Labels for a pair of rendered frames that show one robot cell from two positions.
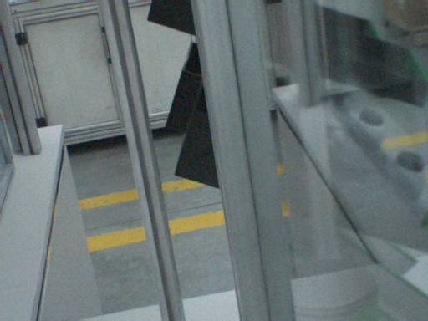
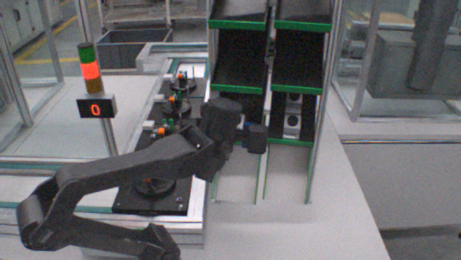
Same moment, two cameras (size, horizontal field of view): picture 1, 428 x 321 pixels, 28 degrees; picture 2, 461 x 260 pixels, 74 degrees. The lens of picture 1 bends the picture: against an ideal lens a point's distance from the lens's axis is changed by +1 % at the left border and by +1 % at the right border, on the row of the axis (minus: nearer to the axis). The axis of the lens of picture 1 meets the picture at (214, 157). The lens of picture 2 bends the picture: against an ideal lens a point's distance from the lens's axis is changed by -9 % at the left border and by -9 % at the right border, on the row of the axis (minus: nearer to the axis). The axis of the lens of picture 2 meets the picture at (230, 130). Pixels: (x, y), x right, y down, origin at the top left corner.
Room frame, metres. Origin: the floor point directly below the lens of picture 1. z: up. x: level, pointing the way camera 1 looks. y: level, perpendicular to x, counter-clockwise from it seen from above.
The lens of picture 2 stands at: (0.86, -0.97, 1.73)
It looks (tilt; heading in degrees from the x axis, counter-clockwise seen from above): 33 degrees down; 94
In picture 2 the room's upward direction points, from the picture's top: straight up
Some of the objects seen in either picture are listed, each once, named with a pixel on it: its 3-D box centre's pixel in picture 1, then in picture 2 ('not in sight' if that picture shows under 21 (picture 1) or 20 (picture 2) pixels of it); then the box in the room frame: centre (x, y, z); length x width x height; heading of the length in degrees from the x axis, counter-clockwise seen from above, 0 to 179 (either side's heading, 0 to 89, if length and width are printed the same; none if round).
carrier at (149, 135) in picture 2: not in sight; (166, 131); (0.54, 0.10, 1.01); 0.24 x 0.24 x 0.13; 4
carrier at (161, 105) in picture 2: not in sight; (175, 101); (0.52, 0.35, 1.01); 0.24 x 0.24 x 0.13; 4
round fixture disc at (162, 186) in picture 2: not in sight; (155, 181); (0.55, -0.15, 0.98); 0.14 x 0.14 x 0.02
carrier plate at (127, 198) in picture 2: not in sight; (155, 185); (0.55, -0.15, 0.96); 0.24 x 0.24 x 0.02; 4
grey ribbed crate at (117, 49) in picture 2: not in sight; (136, 48); (-0.19, 1.85, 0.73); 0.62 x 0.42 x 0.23; 4
